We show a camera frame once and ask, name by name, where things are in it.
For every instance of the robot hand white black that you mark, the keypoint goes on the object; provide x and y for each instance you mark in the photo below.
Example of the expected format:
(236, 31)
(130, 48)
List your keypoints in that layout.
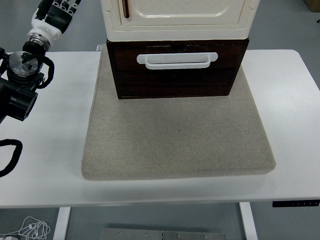
(57, 17)

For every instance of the dark wooden drawer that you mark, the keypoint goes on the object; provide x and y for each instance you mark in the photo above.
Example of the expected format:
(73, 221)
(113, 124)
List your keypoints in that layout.
(225, 60)

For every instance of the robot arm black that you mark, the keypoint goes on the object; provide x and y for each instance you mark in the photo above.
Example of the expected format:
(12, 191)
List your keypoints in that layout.
(17, 100)

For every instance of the cream plastic cabinet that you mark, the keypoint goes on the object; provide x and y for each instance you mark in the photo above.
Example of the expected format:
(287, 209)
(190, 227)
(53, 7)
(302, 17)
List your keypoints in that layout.
(180, 30)

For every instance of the dark wooden drawer case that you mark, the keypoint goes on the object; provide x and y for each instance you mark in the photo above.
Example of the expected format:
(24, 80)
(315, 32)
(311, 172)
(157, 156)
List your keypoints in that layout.
(175, 85)

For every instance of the grey fabric mat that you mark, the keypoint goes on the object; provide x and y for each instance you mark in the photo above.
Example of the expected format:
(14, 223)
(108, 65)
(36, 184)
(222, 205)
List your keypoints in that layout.
(175, 137)

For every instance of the white table leg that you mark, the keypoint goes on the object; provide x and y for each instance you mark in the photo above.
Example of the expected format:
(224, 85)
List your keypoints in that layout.
(61, 225)
(247, 220)

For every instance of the white power adapter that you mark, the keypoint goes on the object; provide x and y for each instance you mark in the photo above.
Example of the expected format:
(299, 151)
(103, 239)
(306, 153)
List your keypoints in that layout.
(8, 237)

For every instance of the grey metal plate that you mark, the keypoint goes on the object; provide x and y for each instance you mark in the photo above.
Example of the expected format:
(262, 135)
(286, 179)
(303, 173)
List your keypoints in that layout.
(162, 235)

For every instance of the cardboard box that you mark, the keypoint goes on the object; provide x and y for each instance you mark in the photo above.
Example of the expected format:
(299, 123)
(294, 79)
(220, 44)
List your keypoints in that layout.
(313, 5)

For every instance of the black table control panel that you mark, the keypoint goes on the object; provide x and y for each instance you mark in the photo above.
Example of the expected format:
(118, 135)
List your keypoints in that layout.
(295, 203)

